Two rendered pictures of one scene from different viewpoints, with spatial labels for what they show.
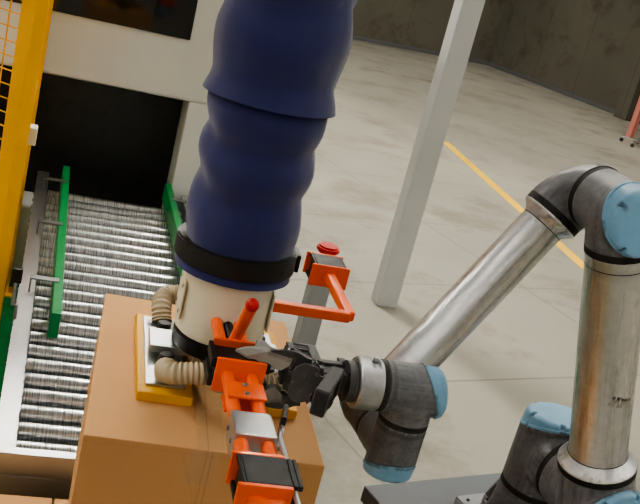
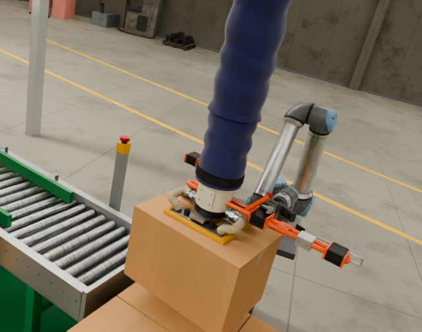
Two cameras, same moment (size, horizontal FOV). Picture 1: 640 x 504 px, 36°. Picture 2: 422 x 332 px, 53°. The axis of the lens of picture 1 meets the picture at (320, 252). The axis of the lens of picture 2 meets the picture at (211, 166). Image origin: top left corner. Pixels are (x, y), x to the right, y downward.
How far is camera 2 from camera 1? 158 cm
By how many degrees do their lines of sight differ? 44
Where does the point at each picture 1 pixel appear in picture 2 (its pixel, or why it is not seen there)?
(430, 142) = (39, 55)
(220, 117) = (235, 129)
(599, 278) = (320, 140)
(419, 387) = (295, 196)
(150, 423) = (240, 251)
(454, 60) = (42, 12)
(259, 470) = (338, 251)
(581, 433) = (304, 186)
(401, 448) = not seen: hidden behind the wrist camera
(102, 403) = (221, 253)
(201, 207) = (225, 164)
